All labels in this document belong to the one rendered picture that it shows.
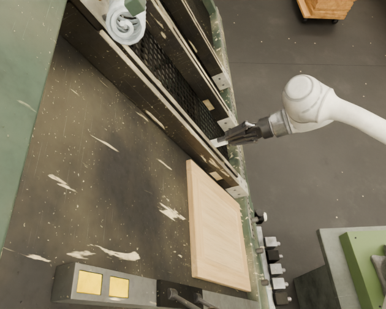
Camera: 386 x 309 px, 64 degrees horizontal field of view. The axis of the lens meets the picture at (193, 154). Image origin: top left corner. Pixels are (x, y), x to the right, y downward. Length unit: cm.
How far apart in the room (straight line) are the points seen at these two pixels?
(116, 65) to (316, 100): 52
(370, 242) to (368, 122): 88
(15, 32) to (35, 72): 5
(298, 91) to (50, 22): 61
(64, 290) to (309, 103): 71
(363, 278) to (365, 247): 15
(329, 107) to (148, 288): 64
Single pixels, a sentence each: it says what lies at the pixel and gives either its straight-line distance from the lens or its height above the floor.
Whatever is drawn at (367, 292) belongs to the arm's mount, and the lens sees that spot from 163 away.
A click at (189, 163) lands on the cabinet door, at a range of 103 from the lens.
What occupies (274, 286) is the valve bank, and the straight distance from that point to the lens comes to 152.
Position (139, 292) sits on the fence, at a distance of 63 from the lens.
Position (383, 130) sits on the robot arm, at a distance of 97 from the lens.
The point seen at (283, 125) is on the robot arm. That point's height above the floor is 140.
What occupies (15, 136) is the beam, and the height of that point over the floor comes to 188.
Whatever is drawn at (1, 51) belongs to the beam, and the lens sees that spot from 45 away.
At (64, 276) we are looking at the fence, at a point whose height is 170.
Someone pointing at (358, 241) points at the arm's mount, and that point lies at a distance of 168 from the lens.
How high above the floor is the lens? 219
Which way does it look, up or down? 58 degrees down
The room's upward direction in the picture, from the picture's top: 10 degrees clockwise
